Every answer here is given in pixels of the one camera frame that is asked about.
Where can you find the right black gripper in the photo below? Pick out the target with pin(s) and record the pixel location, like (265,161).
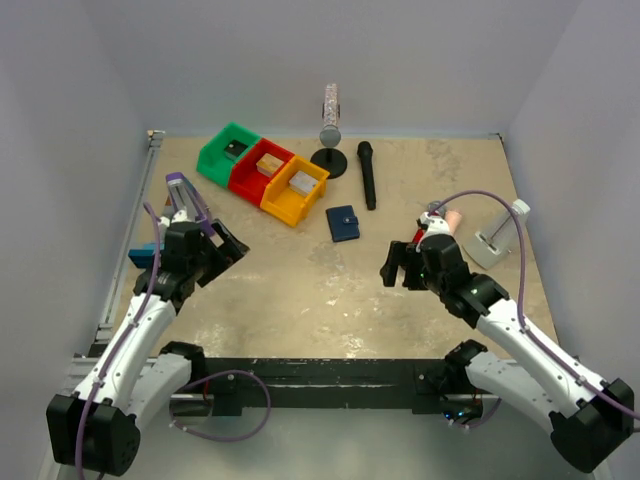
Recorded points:
(402,253)

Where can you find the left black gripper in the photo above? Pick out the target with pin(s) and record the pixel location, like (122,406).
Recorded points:
(227,254)

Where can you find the blue leather card holder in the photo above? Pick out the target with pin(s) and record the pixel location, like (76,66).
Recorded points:
(343,223)

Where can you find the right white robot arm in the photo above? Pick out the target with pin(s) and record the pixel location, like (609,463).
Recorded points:
(586,416)

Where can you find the card stack in red bin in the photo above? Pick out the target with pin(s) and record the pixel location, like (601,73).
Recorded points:
(268,165)

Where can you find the card stack in yellow bin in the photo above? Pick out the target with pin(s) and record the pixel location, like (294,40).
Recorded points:
(302,183)

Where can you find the card stack in green bin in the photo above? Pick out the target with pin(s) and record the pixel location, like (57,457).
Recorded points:
(234,150)

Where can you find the red glitter microphone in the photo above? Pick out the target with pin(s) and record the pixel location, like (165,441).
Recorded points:
(433,207)

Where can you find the purple metronome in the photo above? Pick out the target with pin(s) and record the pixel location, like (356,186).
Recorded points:
(184,195)

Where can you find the red plastic bin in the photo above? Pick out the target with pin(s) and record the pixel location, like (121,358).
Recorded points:
(246,180)

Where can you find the yellow plastic bin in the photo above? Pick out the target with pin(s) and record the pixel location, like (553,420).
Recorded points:
(286,205)

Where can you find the blue grey block tool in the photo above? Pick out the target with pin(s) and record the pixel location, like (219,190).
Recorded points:
(142,254)

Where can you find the green plastic bin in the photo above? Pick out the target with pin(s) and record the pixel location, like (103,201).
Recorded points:
(219,156)

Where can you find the black handheld microphone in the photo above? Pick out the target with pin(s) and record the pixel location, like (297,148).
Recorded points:
(365,156)

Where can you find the black round microphone stand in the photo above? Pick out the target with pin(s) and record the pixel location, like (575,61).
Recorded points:
(331,160)

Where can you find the glitter microphone on stand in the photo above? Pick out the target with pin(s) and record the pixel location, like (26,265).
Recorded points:
(330,135)

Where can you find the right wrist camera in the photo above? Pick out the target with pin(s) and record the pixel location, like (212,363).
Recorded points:
(432,224)

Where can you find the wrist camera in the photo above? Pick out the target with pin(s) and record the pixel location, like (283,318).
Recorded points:
(432,224)
(177,216)

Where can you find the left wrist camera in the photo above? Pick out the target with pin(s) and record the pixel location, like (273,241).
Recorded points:
(177,216)

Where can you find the aluminium frame rail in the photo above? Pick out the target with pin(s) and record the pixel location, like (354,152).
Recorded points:
(111,315)

